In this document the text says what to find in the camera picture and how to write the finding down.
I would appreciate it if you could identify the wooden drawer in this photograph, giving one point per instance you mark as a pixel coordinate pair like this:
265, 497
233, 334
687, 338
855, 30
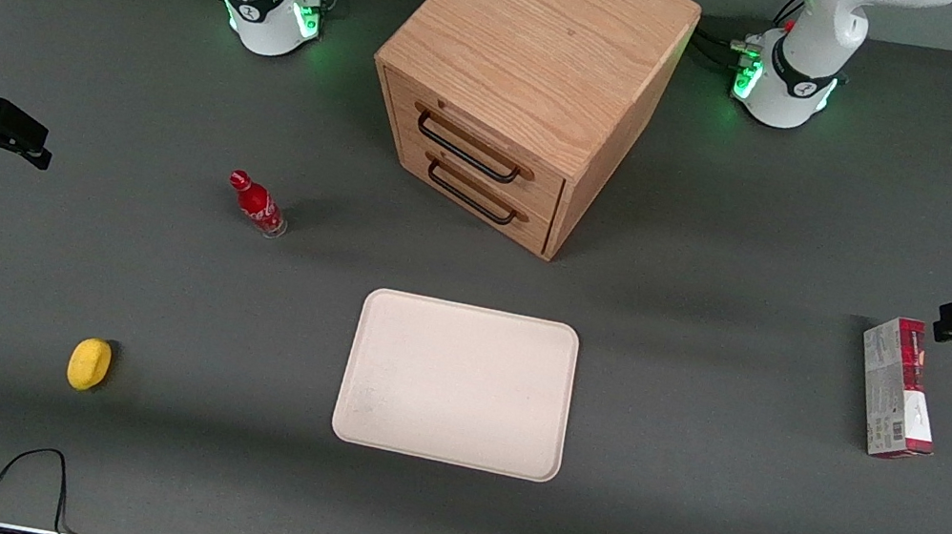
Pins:
538, 183
416, 162

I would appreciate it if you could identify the wooden drawer cabinet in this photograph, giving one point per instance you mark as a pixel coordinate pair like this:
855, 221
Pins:
545, 27

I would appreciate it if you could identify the red and grey carton box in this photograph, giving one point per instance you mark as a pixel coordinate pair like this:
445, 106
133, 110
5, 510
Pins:
895, 395

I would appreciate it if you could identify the yellow lemon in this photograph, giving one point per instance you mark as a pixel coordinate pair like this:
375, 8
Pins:
88, 364

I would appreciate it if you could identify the red cola bottle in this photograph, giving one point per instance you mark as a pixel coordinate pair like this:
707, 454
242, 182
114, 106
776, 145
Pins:
259, 207

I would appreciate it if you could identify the beige plastic tray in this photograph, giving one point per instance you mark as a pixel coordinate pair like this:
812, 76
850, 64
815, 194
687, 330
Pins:
456, 385

